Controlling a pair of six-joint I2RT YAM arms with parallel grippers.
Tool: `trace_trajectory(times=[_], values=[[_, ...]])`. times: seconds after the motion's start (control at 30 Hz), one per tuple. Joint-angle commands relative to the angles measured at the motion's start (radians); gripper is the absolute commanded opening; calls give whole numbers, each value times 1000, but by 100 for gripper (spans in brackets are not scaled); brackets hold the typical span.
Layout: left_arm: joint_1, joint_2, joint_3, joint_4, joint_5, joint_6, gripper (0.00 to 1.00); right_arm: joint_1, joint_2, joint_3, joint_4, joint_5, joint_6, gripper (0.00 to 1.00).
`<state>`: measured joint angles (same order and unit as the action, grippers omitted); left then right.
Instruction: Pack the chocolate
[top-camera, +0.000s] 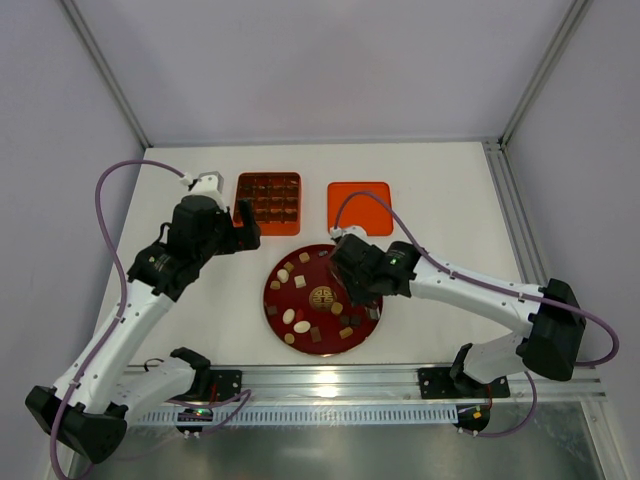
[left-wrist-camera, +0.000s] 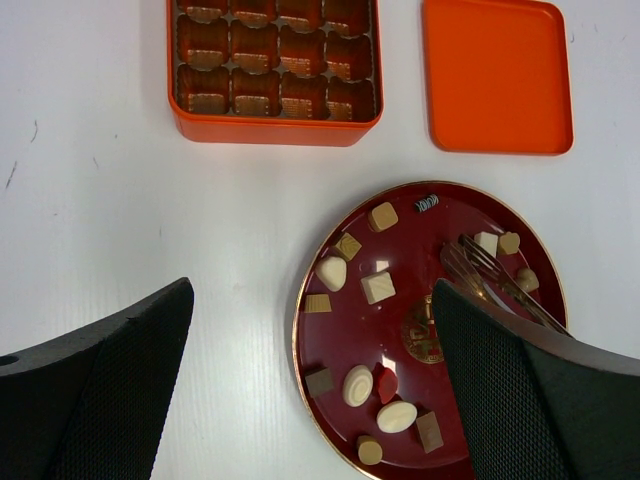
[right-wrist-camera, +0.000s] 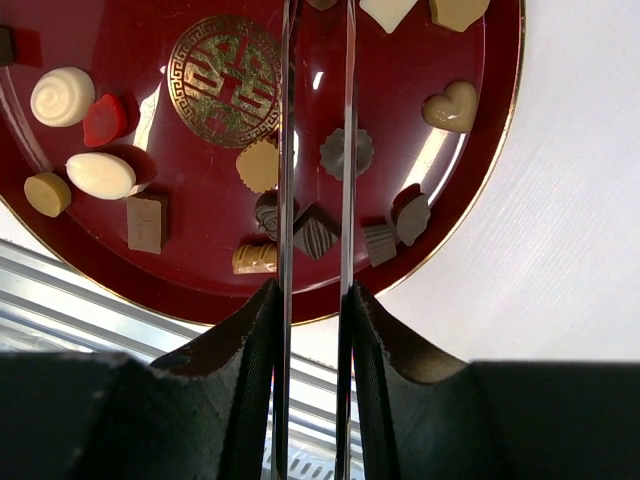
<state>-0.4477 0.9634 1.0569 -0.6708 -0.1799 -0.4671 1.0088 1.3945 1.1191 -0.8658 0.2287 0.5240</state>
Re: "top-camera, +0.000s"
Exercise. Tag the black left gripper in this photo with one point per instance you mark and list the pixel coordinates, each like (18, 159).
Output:
(239, 232)

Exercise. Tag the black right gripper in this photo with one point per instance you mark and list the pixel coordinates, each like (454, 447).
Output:
(353, 284)

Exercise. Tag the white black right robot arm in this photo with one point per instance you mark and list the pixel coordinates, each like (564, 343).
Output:
(545, 324)

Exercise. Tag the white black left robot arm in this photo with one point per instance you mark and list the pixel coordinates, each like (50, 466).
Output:
(88, 409)

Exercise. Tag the orange compartment chocolate box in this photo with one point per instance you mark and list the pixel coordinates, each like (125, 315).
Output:
(275, 199)

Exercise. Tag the tan scalloped round chocolate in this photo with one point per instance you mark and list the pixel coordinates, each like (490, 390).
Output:
(336, 308)

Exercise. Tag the cream cube chocolate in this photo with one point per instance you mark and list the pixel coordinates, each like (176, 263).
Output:
(300, 281)

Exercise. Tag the tan bar chocolate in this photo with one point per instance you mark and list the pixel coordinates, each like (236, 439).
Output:
(346, 332)

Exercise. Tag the cream round chocolate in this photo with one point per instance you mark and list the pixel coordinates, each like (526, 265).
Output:
(283, 275)

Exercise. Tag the brown rectangular chocolate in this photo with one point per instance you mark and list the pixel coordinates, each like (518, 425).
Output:
(315, 335)

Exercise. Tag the white oval chocolate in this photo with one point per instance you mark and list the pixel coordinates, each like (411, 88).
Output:
(301, 327)

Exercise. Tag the orange box lid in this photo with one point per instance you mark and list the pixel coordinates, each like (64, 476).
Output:
(362, 210)

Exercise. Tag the round red plate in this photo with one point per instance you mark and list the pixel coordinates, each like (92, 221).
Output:
(315, 299)

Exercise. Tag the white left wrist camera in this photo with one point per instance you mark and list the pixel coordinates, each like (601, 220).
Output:
(208, 184)

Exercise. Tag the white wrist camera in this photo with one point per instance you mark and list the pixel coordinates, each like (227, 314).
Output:
(208, 184)
(352, 231)

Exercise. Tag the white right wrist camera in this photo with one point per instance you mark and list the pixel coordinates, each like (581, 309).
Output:
(352, 231)

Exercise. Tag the aluminium mounting rail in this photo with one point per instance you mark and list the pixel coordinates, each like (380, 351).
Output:
(393, 383)

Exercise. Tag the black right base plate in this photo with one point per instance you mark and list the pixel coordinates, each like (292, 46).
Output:
(437, 383)

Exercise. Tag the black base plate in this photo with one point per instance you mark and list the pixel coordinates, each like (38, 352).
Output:
(223, 384)
(437, 383)

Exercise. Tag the grey perforated cable tray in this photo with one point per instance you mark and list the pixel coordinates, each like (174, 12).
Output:
(302, 415)

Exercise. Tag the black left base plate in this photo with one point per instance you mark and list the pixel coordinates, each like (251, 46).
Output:
(223, 384)

